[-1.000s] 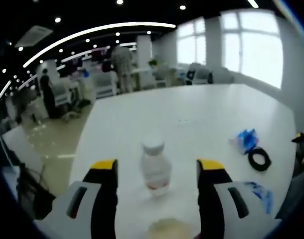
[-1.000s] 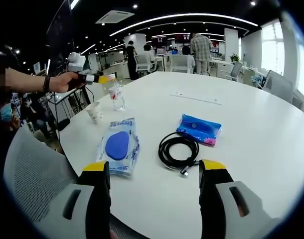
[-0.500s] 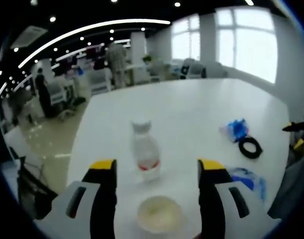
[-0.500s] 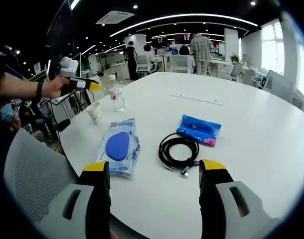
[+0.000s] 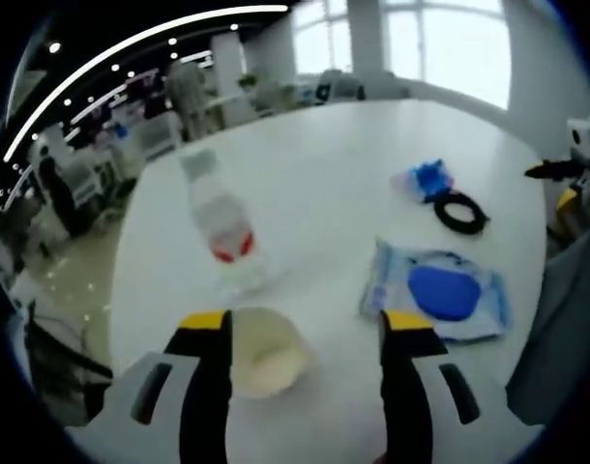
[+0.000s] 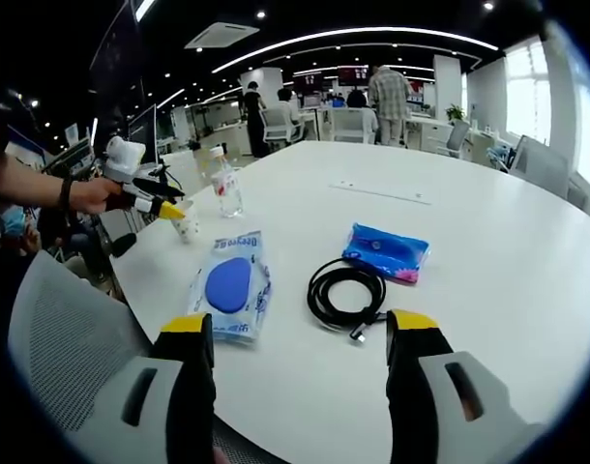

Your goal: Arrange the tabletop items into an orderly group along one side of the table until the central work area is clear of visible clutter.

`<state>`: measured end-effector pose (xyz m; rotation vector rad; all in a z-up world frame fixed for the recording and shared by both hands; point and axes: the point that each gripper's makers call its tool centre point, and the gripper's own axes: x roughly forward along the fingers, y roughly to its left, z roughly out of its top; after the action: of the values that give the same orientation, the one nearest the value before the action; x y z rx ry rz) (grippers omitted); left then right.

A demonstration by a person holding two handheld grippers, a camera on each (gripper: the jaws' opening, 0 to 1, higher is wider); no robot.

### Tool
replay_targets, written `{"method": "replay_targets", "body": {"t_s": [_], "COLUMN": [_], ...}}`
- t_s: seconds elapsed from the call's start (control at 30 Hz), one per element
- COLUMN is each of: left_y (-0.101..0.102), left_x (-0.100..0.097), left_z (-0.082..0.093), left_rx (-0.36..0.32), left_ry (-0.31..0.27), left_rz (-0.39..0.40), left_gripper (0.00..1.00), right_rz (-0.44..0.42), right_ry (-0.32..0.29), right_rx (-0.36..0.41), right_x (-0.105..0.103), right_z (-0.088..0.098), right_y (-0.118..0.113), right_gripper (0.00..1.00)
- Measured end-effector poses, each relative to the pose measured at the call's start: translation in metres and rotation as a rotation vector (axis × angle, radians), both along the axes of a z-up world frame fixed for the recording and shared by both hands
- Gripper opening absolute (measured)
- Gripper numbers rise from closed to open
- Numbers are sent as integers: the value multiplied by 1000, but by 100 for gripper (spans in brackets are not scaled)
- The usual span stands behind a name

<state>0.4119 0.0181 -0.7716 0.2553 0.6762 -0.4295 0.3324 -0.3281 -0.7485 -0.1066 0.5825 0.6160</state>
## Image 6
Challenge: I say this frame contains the person's left hand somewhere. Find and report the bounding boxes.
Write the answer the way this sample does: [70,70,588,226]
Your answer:
[71,175,131,215]

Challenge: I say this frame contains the white office chair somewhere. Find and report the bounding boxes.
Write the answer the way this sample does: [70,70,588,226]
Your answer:
[446,119,471,159]
[260,106,302,147]
[330,106,374,144]

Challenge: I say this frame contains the hanging display screen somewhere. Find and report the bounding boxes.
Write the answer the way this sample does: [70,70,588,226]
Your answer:
[294,72,323,91]
[337,66,369,86]

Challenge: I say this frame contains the narrow window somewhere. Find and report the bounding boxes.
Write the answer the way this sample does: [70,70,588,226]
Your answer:
[503,38,551,146]

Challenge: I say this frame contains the clear pouch with blue pad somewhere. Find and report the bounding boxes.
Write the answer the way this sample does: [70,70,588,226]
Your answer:
[188,230,274,347]

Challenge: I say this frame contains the open laptop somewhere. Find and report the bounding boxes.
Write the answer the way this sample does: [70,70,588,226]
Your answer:
[127,102,171,179]

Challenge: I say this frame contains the ceiling air vent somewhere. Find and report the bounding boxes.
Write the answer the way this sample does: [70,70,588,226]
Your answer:
[184,20,261,51]

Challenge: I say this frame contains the clear plastic bottle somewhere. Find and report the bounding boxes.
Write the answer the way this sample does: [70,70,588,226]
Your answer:
[209,145,245,219]

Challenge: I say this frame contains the large dark wall screen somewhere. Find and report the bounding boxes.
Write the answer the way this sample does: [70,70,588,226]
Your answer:
[89,0,146,115]

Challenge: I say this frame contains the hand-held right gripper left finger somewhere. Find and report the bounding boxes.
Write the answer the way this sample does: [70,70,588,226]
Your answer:
[94,312,216,464]

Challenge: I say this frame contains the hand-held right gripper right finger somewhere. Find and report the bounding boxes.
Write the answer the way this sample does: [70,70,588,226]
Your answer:
[385,308,543,464]

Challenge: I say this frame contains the white paper cup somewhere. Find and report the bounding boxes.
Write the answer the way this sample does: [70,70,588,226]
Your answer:
[170,198,201,245]

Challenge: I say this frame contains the wide window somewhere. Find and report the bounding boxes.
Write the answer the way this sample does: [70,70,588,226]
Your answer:
[555,18,590,199]

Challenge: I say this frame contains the black foam microphone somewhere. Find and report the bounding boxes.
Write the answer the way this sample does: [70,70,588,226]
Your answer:
[109,232,138,258]

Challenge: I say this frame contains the white table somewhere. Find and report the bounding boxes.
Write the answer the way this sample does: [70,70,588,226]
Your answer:
[109,139,590,460]

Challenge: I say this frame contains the black cable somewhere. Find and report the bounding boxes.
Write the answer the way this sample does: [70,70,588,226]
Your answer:
[306,257,389,347]

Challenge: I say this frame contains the blue bag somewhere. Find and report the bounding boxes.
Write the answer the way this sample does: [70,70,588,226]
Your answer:
[487,144,516,168]

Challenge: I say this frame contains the grey mesh office chair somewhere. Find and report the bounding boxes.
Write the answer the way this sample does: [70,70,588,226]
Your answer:
[7,249,277,464]

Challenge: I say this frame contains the blue tissue packet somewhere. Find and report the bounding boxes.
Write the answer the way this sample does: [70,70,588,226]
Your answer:
[339,221,432,287]

